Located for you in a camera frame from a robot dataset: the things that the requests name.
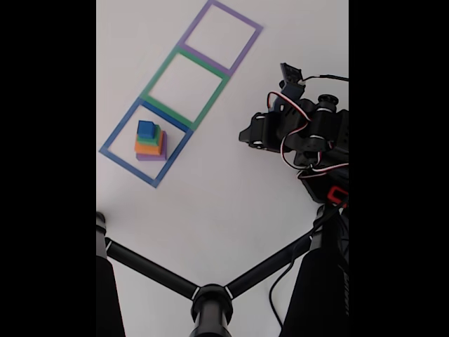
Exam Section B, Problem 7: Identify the green cube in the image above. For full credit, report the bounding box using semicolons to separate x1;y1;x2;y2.
136;124;163;147

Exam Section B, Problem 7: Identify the large purple block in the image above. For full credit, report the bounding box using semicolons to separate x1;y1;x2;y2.
135;131;168;162

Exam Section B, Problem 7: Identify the small blue cube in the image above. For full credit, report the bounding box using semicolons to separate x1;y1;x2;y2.
137;120;157;140

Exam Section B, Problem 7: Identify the orange block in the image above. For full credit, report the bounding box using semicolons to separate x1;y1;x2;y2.
134;130;165;156

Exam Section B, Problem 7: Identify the green tape square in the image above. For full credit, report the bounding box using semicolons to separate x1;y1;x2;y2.
140;44;231;131

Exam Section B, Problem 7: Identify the purple tape square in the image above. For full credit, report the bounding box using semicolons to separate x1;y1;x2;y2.
177;0;264;77

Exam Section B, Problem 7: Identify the red clamp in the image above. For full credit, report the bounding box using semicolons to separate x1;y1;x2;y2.
328;187;349;208

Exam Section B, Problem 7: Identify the blue tape square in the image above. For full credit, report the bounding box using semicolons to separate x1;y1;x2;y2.
99;98;194;189

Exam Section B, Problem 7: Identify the black tripod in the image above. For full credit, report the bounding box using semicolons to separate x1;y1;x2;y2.
96;210;349;337

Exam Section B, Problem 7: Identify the red white servo cable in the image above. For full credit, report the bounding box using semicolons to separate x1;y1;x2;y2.
297;161;349;180
267;91;314;170

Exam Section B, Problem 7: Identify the blue camera circuit board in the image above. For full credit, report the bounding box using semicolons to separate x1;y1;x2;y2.
279;62;307;106

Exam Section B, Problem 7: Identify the long black cable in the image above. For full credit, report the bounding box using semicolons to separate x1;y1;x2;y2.
268;74;349;327

